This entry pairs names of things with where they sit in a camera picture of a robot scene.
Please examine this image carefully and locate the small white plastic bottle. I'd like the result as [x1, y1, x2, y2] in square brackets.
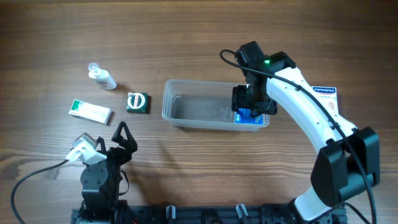
[88, 62, 117, 90]

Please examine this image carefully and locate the white green medicine box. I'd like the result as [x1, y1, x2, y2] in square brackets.
[68, 100, 111, 125]

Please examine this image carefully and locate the blue cough drops box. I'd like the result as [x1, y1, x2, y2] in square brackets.
[234, 108, 264, 125]

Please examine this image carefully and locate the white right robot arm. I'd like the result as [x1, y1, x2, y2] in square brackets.
[231, 41, 381, 223]

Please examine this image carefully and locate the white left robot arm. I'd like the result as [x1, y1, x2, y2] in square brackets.
[71, 121, 139, 224]

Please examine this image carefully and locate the clear plastic container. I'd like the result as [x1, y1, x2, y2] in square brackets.
[162, 80, 270, 131]

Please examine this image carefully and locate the white Hansaplast plaster box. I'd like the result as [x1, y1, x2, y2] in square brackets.
[312, 86, 338, 113]

